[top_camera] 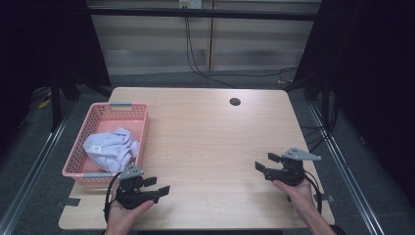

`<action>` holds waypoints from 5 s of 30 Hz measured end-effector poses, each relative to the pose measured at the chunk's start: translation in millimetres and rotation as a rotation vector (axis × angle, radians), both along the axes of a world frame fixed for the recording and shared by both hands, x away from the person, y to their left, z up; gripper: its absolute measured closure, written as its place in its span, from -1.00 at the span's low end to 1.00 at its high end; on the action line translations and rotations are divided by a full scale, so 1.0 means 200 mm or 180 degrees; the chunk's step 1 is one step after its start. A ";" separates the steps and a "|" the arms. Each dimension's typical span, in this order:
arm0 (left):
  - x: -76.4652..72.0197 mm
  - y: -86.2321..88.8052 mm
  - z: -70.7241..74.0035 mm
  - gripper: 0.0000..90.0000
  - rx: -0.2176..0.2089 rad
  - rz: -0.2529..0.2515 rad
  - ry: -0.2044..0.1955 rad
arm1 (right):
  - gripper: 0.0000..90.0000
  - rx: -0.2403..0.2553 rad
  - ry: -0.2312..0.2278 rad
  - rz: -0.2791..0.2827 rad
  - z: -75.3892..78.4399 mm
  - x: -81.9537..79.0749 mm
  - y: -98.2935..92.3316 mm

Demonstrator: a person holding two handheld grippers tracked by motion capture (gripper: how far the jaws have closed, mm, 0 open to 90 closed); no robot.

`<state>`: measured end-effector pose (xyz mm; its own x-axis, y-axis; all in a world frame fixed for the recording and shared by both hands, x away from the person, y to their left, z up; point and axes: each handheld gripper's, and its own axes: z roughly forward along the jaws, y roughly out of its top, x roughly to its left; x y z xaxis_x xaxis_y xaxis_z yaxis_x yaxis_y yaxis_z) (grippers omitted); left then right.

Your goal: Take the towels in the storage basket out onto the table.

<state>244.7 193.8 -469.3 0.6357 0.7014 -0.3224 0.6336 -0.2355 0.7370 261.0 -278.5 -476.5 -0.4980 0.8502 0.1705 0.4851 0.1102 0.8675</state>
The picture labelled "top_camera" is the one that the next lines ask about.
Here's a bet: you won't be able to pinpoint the black horizontal bar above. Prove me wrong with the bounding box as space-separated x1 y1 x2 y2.
86 7 322 23

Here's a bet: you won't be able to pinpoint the dark tape piece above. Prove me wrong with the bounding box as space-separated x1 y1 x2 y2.
313 194 336 204
56 196 81 209

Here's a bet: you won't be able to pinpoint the hand-held gripper cable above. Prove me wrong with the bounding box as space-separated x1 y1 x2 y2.
287 169 324 215
103 171 122 223

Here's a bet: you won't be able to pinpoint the yellow strip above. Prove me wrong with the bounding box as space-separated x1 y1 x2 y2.
37 97 53 110

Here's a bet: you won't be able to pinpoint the right hand-held gripper cable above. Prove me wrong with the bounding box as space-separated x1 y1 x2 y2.
287 169 324 215

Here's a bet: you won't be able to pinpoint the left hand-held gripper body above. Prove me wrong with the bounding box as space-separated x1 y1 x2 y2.
114 164 161 211

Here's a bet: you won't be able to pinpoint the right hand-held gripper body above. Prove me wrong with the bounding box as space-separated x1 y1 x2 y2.
263 147 322 187

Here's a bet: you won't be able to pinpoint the left hand-held gripper cable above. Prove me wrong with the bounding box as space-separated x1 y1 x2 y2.
103 171 122 223

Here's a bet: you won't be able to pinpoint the pink plastic basket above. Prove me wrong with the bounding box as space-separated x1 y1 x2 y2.
62 102 151 186

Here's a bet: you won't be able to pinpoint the person's right hand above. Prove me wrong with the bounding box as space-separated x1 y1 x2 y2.
272 177 316 220

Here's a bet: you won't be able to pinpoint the black curtain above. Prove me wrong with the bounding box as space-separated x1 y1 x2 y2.
0 0 112 155
293 0 415 204

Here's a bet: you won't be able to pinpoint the black wall cable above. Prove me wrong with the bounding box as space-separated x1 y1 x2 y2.
184 8 299 89

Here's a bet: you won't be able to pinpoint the black floor cables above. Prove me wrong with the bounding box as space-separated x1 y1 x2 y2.
299 123 331 155

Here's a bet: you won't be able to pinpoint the black metal stand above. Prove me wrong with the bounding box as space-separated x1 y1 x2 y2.
304 74 331 129
48 72 112 133

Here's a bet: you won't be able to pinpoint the person's left hand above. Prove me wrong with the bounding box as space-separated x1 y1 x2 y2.
105 192 155 231

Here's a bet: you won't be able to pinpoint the white patterned t-shirt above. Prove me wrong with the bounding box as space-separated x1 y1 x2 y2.
81 126 141 173

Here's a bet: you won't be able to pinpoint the white wall socket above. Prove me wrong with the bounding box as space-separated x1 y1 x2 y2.
178 0 204 10

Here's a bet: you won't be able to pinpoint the metal floor rail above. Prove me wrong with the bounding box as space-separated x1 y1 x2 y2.
307 102 386 235
0 107 74 235

